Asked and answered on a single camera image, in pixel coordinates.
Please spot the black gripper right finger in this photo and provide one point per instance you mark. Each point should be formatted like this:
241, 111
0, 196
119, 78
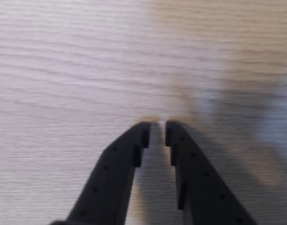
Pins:
204, 192

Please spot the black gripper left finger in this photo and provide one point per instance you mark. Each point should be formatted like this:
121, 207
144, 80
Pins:
110, 182

